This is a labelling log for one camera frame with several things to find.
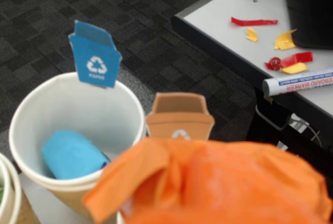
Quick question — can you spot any long red tape strip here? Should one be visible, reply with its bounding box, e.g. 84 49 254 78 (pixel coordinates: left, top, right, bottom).
230 16 279 27

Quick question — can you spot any flat yellow paper scrap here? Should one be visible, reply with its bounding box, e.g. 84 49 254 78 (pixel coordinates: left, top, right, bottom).
280 62 309 74

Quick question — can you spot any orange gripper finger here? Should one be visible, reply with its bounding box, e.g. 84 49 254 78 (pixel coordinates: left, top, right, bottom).
124 143 328 224

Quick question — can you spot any paper cup with green tag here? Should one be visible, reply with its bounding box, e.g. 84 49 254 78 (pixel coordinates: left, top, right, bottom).
0 153 40 224

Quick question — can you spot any black object on side table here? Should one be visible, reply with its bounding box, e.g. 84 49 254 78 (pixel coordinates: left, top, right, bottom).
282 0 333 50

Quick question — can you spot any crumpled red tape ball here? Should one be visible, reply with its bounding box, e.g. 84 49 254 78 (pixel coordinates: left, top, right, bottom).
264 57 281 71

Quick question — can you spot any white tag with wire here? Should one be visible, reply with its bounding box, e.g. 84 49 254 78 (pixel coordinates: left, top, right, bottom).
288 113 323 149

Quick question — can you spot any blue paper bundle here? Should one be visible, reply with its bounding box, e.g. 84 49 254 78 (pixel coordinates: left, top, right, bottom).
42 129 111 180

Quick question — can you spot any short red tape strip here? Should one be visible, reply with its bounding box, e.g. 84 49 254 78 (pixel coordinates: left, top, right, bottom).
279 51 314 69

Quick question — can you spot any orange recycling bin tag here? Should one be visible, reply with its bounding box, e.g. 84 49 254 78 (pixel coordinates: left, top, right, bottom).
145 92 216 141

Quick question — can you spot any paper cup with blue tag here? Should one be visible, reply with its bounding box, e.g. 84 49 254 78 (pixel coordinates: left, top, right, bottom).
9 72 146 219

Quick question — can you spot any blue recycling bin tag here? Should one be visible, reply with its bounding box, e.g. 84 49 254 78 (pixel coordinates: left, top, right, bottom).
68 20 123 89

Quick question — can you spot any paper cup with orange tag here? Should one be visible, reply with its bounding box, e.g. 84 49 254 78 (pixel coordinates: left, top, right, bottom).
116 209 126 224

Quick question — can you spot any whiteboard marker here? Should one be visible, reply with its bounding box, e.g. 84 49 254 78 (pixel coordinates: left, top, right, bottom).
262 68 333 97

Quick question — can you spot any large yellow paper scrap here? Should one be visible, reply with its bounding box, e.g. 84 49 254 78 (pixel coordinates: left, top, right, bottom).
274 29 298 50

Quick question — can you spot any orange paper bundle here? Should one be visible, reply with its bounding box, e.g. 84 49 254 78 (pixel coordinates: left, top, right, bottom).
82 138 333 224

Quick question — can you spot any small yellow paper scrap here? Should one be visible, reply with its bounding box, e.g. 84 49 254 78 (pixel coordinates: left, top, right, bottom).
246 27 258 42

